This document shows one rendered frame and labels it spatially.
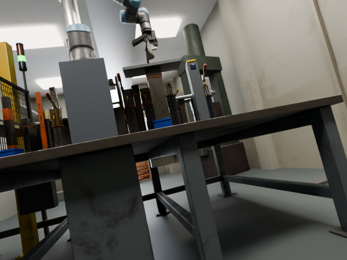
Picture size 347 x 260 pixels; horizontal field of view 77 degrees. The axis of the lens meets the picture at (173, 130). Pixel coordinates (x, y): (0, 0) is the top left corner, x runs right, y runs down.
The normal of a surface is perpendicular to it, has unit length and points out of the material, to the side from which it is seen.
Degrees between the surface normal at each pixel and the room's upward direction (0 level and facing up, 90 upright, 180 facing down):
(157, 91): 90
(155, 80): 90
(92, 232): 90
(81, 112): 90
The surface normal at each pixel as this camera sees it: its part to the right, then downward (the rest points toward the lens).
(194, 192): 0.21, -0.15
